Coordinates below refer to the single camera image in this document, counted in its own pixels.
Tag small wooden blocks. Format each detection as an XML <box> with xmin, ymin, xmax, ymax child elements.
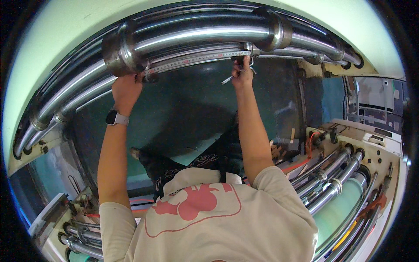
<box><xmin>270</xmin><ymin>139</ymin><xmax>288</xmax><ymax>162</ymax></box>

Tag thin chrome roller shaft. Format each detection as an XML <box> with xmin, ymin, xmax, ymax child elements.
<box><xmin>24</xmin><ymin>46</ymin><xmax>349</xmax><ymax>152</ymax></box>

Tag person's right hand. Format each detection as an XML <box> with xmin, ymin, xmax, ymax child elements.
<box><xmin>231</xmin><ymin>55</ymin><xmax>254</xmax><ymax>94</ymax></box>

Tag person's left hand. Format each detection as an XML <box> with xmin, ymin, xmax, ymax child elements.
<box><xmin>112</xmin><ymin>72</ymin><xmax>145</xmax><ymax>115</ymax></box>

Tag white smart watch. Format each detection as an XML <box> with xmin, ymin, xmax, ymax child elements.
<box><xmin>105</xmin><ymin>109</ymin><xmax>130</xmax><ymax>126</ymax></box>

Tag cream machine frame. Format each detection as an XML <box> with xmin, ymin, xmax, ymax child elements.
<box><xmin>3</xmin><ymin>0</ymin><xmax>406</xmax><ymax>177</ymax></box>

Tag group of chrome rollers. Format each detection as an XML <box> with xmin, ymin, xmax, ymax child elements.
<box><xmin>290</xmin><ymin>144</ymin><xmax>366</xmax><ymax>216</ymax></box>

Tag large chrome roller shaft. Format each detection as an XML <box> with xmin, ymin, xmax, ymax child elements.
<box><xmin>13</xmin><ymin>9</ymin><xmax>364</xmax><ymax>158</ymax></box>

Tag orange cable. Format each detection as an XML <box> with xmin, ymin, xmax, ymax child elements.
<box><xmin>281</xmin><ymin>131</ymin><xmax>321</xmax><ymax>174</ymax></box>

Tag wide steel roller collar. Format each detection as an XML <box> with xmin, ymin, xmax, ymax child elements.
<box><xmin>101</xmin><ymin>19</ymin><xmax>148</xmax><ymax>78</ymax></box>

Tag person's body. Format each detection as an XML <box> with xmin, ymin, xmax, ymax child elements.
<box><xmin>99</xmin><ymin>166</ymin><xmax>319</xmax><ymax>262</ymax></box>

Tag background workshop equipment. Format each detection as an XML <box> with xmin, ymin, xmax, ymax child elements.
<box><xmin>346</xmin><ymin>77</ymin><xmax>409</xmax><ymax>132</ymax></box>

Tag person's legs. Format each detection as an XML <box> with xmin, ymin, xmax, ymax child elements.
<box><xmin>129</xmin><ymin>111</ymin><xmax>250</xmax><ymax>201</ymax></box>

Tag steel measuring tape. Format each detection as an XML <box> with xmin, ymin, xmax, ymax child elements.
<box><xmin>143</xmin><ymin>50</ymin><xmax>252</xmax><ymax>83</ymax></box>

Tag short chrome rollers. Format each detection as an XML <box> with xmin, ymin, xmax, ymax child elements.
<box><xmin>58</xmin><ymin>219</ymin><xmax>105</xmax><ymax>262</ymax></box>

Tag green rubber roller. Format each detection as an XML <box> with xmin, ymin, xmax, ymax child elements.
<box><xmin>312</xmin><ymin>177</ymin><xmax>369</xmax><ymax>253</ymax></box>

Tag narrow steel roller collar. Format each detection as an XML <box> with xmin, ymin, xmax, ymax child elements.
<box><xmin>253</xmin><ymin>8</ymin><xmax>294</xmax><ymax>52</ymax></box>

